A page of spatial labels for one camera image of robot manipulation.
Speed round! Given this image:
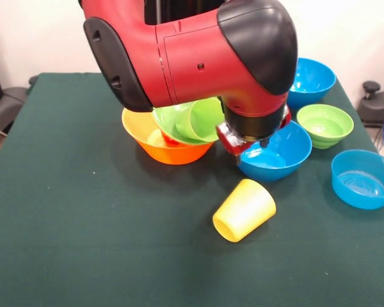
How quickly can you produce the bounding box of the large blue bowl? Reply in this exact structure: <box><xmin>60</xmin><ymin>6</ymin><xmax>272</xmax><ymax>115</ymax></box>
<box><xmin>236</xmin><ymin>120</ymin><xmax>314</xmax><ymax>183</ymax></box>
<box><xmin>286</xmin><ymin>57</ymin><xmax>337</xmax><ymax>111</ymax></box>

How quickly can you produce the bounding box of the black knobbed equipment base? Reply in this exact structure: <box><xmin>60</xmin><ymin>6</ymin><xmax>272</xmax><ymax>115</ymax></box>
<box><xmin>358</xmin><ymin>81</ymin><xmax>384</xmax><ymax>129</ymax></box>

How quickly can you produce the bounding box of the small blue bowl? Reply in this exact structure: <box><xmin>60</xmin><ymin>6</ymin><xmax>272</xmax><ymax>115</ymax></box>
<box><xmin>331</xmin><ymin>149</ymin><xmax>384</xmax><ymax>210</ymax></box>

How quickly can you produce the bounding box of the small green bowl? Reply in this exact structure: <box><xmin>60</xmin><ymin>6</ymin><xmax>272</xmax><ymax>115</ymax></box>
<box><xmin>296</xmin><ymin>104</ymin><xmax>355</xmax><ymax>150</ymax></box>

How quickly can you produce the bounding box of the black chair base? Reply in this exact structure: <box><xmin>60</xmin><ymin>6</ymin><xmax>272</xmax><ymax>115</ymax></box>
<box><xmin>0</xmin><ymin>85</ymin><xmax>29</xmax><ymax>135</ymax></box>

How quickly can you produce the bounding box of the large green bowl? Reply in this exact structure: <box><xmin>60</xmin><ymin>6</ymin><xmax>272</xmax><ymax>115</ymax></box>
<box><xmin>152</xmin><ymin>101</ymin><xmax>216</xmax><ymax>146</ymax></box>

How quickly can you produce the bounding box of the large orange bowl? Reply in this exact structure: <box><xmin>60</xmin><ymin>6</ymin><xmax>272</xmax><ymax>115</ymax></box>
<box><xmin>121</xmin><ymin>107</ymin><xmax>216</xmax><ymax>166</ymax></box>

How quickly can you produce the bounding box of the green cup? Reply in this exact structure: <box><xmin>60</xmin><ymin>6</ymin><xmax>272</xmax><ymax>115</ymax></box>
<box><xmin>175</xmin><ymin>97</ymin><xmax>227</xmax><ymax>143</ymax></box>

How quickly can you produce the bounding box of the yellow cup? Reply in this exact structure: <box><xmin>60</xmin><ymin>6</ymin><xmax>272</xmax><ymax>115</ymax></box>
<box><xmin>212</xmin><ymin>178</ymin><xmax>277</xmax><ymax>243</ymax></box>

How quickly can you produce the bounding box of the red cup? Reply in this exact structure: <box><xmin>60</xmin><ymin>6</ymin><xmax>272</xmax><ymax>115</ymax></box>
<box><xmin>161</xmin><ymin>130</ymin><xmax>182</xmax><ymax>147</ymax></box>

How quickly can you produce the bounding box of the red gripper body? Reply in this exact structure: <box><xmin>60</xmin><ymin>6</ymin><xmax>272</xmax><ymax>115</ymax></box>
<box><xmin>215</xmin><ymin>105</ymin><xmax>292</xmax><ymax>157</ymax></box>

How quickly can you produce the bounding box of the dark green table cloth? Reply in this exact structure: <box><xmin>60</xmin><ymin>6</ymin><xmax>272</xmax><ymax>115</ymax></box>
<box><xmin>0</xmin><ymin>72</ymin><xmax>384</xmax><ymax>307</ymax></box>

